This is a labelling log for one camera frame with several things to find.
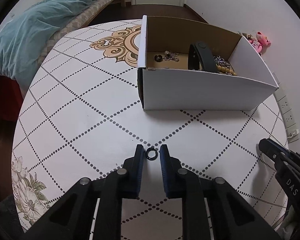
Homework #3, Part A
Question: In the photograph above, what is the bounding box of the silver pendant necklace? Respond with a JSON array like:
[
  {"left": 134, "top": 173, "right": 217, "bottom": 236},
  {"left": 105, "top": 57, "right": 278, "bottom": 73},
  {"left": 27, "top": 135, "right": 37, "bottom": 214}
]
[{"left": 163, "top": 50, "right": 180, "bottom": 62}]

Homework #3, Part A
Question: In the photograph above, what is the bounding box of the white power strip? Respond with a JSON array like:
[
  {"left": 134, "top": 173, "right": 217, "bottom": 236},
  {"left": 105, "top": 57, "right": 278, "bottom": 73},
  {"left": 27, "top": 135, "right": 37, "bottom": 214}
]
[{"left": 272, "top": 72, "right": 300, "bottom": 144}]

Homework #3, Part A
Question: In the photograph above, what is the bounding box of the patterned white tablecloth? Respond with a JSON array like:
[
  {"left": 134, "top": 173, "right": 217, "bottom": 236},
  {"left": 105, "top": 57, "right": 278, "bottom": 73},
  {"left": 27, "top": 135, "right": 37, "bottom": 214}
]
[{"left": 11, "top": 19, "right": 287, "bottom": 230}]

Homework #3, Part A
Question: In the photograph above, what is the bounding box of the pink panther plush toy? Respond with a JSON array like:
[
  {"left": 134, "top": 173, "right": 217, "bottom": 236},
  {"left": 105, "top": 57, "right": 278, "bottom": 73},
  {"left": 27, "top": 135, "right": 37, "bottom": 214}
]
[{"left": 246, "top": 31, "right": 271, "bottom": 54}]

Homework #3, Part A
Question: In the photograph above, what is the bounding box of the black smart band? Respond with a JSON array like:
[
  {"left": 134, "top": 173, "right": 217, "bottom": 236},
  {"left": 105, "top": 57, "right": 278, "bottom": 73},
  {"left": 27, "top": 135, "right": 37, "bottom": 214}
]
[{"left": 187, "top": 41, "right": 218, "bottom": 73}]

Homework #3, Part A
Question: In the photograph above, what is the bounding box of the white cardboard box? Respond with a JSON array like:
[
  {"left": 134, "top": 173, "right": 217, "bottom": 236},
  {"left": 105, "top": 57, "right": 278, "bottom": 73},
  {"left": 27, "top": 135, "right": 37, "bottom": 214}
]
[{"left": 138, "top": 16, "right": 278, "bottom": 111}]

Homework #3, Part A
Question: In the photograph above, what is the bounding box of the bed with checkered mattress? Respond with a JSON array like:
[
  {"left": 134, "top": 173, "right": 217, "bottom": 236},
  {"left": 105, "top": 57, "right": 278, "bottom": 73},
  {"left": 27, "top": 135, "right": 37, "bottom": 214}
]
[{"left": 0, "top": 0, "right": 128, "bottom": 100}]

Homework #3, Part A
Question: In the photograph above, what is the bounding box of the teal duvet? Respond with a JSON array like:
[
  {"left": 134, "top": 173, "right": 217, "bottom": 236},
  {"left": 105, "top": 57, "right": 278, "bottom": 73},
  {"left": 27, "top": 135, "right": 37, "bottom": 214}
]
[{"left": 0, "top": 0, "right": 96, "bottom": 86}]

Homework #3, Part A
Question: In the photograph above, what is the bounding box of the wooden bead bracelet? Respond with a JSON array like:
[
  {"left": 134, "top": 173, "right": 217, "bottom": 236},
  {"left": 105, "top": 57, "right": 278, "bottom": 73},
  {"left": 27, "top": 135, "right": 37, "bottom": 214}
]
[{"left": 216, "top": 63, "right": 238, "bottom": 77}]

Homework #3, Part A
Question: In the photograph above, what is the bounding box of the silver link chain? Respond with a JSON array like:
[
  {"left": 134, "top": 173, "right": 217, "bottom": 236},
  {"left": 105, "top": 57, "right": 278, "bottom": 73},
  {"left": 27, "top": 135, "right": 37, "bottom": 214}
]
[{"left": 213, "top": 55, "right": 231, "bottom": 67}]

